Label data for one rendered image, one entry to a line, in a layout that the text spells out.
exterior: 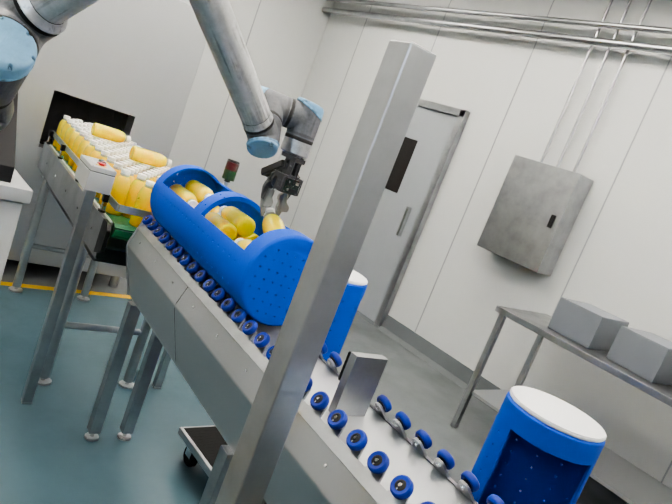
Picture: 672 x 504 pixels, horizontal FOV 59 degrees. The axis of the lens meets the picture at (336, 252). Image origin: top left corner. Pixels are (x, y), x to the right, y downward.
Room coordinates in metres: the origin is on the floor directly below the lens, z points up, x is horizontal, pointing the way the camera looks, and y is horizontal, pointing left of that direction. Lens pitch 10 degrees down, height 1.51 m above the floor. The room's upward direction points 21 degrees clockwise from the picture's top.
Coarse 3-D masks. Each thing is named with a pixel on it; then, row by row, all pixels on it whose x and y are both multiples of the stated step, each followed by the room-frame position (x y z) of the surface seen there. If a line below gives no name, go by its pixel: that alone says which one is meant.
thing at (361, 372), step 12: (348, 360) 1.32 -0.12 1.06; (360, 360) 1.31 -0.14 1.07; (372, 360) 1.33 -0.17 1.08; (384, 360) 1.35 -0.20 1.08; (348, 372) 1.30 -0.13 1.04; (360, 372) 1.32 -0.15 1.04; (372, 372) 1.34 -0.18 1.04; (348, 384) 1.30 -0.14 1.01; (360, 384) 1.33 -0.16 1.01; (372, 384) 1.35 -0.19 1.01; (336, 396) 1.31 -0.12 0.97; (348, 396) 1.31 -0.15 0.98; (360, 396) 1.34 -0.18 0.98; (372, 396) 1.36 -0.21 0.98; (336, 408) 1.30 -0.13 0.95; (348, 408) 1.32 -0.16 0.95; (360, 408) 1.35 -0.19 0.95
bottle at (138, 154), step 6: (132, 150) 2.80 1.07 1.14; (138, 150) 2.78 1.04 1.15; (144, 150) 2.80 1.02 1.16; (150, 150) 2.84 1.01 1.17; (132, 156) 2.77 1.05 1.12; (138, 156) 2.78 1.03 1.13; (144, 156) 2.79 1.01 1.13; (150, 156) 2.81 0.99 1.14; (156, 156) 2.83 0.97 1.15; (162, 156) 2.86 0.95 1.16; (144, 162) 2.81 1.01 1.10; (150, 162) 2.82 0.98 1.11; (156, 162) 2.83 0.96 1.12; (162, 162) 2.85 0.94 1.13; (168, 162) 2.89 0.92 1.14
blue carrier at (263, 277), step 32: (160, 192) 2.19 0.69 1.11; (224, 192) 2.00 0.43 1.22; (160, 224) 2.24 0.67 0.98; (192, 224) 1.91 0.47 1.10; (256, 224) 2.13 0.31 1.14; (192, 256) 1.95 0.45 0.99; (224, 256) 1.69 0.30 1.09; (256, 256) 1.59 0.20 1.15; (288, 256) 1.65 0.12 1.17; (224, 288) 1.73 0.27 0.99; (256, 288) 1.61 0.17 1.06; (288, 288) 1.68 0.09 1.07; (256, 320) 1.64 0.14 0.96
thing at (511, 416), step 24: (504, 408) 1.62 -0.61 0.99; (504, 432) 1.58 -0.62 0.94; (528, 432) 1.52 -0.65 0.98; (552, 432) 1.50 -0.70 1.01; (480, 456) 1.64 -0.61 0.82; (504, 456) 1.76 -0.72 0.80; (528, 456) 1.76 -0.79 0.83; (552, 456) 1.73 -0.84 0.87; (576, 456) 1.49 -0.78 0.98; (480, 480) 1.58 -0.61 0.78; (504, 480) 1.76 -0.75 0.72; (528, 480) 1.75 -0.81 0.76; (552, 480) 1.70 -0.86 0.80; (576, 480) 1.63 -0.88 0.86
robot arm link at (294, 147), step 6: (288, 138) 1.82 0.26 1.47; (282, 144) 1.83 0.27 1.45; (288, 144) 1.81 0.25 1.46; (294, 144) 1.81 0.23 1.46; (300, 144) 1.81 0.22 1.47; (306, 144) 1.82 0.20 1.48; (288, 150) 1.81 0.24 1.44; (294, 150) 1.81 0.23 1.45; (300, 150) 1.81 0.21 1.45; (306, 150) 1.83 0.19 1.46; (300, 156) 1.82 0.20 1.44; (306, 156) 1.84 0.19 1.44
